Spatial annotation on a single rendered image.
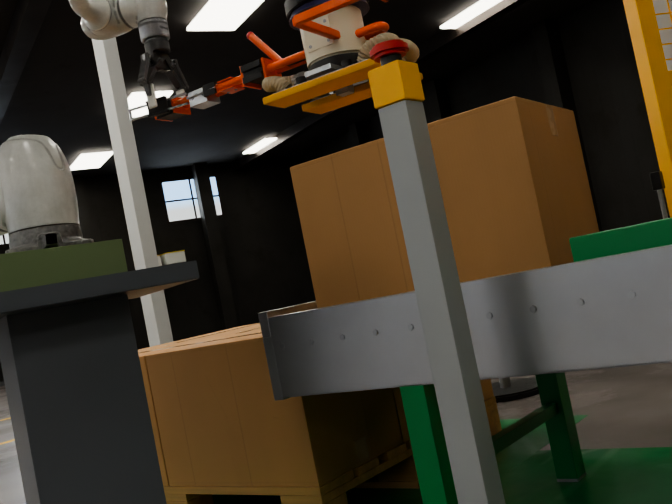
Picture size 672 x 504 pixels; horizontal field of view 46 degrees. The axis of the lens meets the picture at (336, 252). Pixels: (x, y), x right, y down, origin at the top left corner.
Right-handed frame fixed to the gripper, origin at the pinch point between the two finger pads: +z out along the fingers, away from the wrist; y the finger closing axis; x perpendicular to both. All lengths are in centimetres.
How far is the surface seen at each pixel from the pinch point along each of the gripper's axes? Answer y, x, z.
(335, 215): -20, -61, 47
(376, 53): -58, -97, 25
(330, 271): -20, -57, 60
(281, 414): -16, -31, 94
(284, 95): -13, -49, 13
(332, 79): -13, -64, 13
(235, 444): -13, -12, 101
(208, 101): -0.9, -15.9, 3.2
